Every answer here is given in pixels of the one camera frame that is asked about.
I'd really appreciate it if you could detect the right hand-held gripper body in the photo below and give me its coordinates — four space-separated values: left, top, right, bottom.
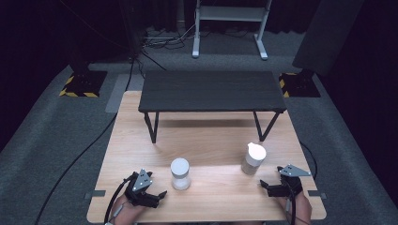
268 164 312 198

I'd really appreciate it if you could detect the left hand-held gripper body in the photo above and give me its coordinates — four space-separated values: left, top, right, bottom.
124 168 160 209

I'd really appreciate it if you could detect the white cylindrical jar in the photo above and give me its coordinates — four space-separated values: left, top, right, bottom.
170 157 191 191

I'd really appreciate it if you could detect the white bottle with spout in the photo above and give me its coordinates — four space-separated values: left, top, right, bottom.
240 142 268 176

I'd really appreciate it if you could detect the person's left hand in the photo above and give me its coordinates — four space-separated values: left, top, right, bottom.
110 194 148 225

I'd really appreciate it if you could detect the person's right hand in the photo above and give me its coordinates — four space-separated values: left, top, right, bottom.
275 189 313 225

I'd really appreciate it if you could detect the grey tape piece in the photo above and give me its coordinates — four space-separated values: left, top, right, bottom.
308 189 328 201
84 189 107 201

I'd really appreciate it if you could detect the grey floor strip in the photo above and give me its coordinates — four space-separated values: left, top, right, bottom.
104 73 145 114

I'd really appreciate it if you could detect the black base with yellow stripes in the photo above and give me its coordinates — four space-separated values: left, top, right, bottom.
58 69 108 98
279 72 322 98

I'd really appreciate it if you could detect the black small shelf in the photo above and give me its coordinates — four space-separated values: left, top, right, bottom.
137 70 287 144

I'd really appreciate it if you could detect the dark grey panel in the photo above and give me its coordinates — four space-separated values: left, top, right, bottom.
292 0 366 77

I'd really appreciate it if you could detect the dark stand pole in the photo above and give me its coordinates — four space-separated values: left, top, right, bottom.
117 0 148 62

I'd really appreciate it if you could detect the white metal stand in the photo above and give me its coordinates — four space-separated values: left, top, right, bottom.
191 0 273 61

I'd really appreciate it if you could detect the thin black cable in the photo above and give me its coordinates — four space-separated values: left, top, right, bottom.
299 142 319 182

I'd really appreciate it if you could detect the left hand-held gripper cable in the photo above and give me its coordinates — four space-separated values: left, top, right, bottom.
103 177 131 225

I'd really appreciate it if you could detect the hand-held gripper cable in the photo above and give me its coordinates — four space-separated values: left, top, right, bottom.
103 177 131 225
288 184 298 225

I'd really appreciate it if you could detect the right hand-held gripper cable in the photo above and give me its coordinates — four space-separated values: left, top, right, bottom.
288 184 298 225

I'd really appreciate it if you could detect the long black floor cable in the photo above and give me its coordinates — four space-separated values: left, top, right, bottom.
33 57 136 225

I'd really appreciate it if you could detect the bundle of floor cables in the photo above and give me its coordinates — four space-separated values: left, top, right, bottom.
142 24 196 51

